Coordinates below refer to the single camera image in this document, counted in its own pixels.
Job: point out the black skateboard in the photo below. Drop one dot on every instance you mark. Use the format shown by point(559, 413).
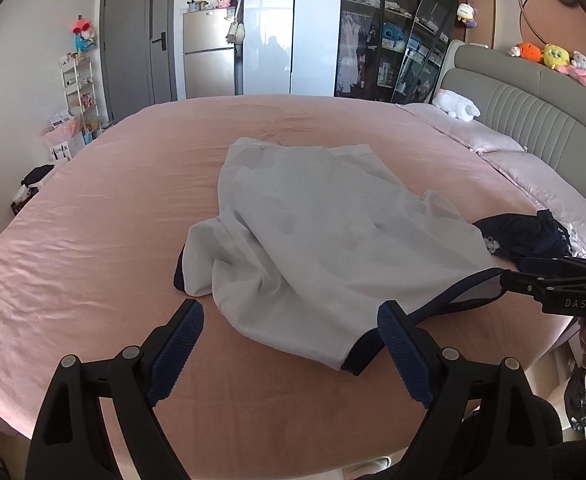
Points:
point(428, 45)

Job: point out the white shirt with navy trim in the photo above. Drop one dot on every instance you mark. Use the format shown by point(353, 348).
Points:
point(313, 235)

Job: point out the white wardrobe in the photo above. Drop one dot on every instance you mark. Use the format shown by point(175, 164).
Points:
point(293, 25)

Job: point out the pink plush toy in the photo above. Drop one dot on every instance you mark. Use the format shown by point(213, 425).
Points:
point(584, 72)

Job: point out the white and purple plush toy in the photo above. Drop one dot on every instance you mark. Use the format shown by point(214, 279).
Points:
point(467, 15)

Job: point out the grey padded headboard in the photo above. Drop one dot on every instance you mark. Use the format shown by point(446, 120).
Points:
point(533, 105)

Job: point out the red and blue plush toy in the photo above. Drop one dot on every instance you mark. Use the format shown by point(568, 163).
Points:
point(84, 32)

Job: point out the pink haired plush doll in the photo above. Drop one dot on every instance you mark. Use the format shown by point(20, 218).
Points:
point(224, 1)

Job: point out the navy garment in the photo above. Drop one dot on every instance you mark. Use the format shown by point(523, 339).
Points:
point(523, 240)

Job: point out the pink shopping bag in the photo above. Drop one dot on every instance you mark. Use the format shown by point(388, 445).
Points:
point(60, 140)

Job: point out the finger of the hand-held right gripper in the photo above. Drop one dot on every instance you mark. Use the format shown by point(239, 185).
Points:
point(563, 264)
point(523, 282)

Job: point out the white hanging bag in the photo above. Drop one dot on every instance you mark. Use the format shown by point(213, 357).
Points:
point(235, 32)

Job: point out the pale pink quilt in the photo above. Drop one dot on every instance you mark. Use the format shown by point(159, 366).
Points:
point(498, 160)

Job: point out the dark glass cabinet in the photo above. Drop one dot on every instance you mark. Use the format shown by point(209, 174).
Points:
point(373, 35)

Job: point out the beige plush toy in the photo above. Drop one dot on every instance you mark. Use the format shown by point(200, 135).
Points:
point(198, 4)

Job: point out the yellow plush toy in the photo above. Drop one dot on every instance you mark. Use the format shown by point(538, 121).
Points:
point(557, 57)

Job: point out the white shelf rack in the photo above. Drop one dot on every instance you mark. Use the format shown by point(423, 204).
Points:
point(78, 95)

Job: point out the dark bag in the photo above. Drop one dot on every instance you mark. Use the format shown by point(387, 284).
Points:
point(33, 185)

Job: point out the silver fridge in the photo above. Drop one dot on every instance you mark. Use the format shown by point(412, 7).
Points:
point(208, 55)

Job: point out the orange plush toy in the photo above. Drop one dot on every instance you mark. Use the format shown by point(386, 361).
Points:
point(529, 52)

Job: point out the grey door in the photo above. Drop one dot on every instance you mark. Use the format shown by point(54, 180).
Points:
point(133, 35)

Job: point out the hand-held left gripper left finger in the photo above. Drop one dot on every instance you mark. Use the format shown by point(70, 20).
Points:
point(175, 347)

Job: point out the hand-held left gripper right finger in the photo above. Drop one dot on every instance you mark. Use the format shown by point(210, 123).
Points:
point(403, 350)

